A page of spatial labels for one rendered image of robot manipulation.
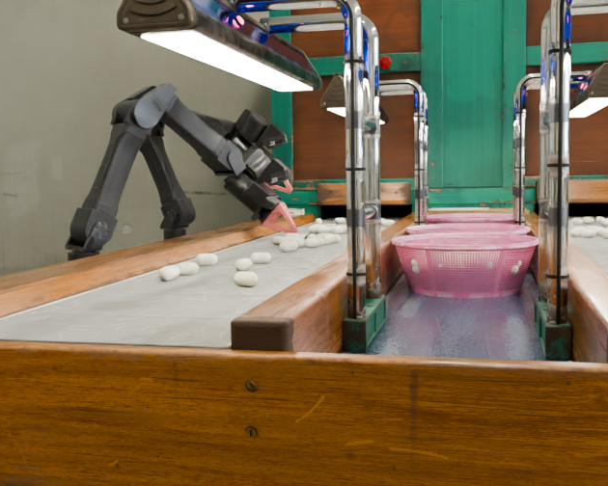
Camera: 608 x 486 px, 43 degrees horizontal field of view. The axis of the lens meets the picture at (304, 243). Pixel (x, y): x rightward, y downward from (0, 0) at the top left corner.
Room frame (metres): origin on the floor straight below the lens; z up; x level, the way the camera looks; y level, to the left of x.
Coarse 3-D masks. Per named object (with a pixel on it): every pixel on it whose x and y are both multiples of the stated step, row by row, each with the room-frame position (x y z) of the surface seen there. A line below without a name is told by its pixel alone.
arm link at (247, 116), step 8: (248, 112) 2.01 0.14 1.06; (256, 112) 2.04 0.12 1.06; (240, 120) 2.02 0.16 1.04; (248, 120) 2.01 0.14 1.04; (256, 120) 1.99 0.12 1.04; (264, 120) 2.03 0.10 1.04; (216, 128) 2.03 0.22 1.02; (232, 128) 2.03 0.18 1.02; (240, 128) 2.02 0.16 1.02; (248, 128) 2.00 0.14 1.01; (256, 128) 2.00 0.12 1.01; (264, 128) 2.01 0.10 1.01; (224, 136) 2.02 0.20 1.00; (232, 136) 2.06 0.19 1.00; (248, 136) 2.01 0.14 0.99; (256, 136) 2.01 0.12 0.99
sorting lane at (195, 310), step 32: (224, 256) 1.44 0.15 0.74; (288, 256) 1.42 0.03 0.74; (320, 256) 1.41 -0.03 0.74; (96, 288) 1.05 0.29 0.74; (128, 288) 1.05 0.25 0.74; (160, 288) 1.05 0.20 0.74; (192, 288) 1.04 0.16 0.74; (224, 288) 1.04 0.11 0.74; (256, 288) 1.03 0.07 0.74; (0, 320) 0.83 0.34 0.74; (32, 320) 0.83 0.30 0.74; (64, 320) 0.83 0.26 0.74; (96, 320) 0.82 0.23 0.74; (128, 320) 0.82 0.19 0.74; (160, 320) 0.81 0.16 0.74; (192, 320) 0.81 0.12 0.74; (224, 320) 0.81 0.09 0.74
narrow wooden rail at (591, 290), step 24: (528, 216) 2.12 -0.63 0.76; (576, 264) 1.03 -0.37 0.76; (576, 288) 0.84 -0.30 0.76; (600, 288) 0.82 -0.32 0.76; (576, 312) 0.83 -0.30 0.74; (600, 312) 0.68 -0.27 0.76; (576, 336) 0.83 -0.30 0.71; (600, 336) 0.66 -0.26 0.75; (576, 360) 0.83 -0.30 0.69; (600, 360) 0.66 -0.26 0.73
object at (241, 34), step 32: (128, 0) 0.77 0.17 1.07; (160, 0) 0.76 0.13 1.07; (192, 0) 0.79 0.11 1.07; (224, 0) 0.94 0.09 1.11; (128, 32) 0.78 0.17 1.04; (160, 32) 0.78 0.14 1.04; (192, 32) 0.79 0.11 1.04; (224, 32) 0.85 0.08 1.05; (256, 32) 1.03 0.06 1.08; (288, 64) 1.12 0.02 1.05
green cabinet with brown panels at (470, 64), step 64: (384, 0) 2.48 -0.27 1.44; (448, 0) 2.43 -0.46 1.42; (512, 0) 2.37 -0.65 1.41; (320, 64) 2.51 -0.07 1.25; (448, 64) 2.43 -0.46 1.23; (512, 64) 2.37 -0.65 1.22; (576, 64) 2.34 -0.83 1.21; (320, 128) 2.52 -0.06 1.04; (384, 128) 2.48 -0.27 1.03; (448, 128) 2.43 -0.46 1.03; (512, 128) 2.37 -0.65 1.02; (576, 128) 2.34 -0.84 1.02
